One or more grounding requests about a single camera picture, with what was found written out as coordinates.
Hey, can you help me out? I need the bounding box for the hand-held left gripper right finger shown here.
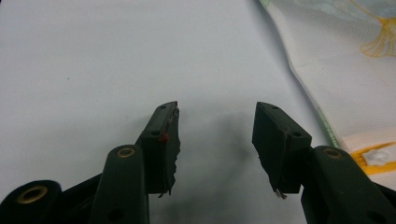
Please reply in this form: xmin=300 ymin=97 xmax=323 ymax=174
xmin=251 ymin=101 xmax=396 ymax=224

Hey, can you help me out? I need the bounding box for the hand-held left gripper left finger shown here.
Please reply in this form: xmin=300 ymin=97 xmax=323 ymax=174
xmin=88 ymin=100 xmax=181 ymax=224

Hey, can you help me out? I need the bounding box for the white patterned cloth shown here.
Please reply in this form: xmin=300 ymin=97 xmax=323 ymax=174
xmin=257 ymin=0 xmax=396 ymax=190

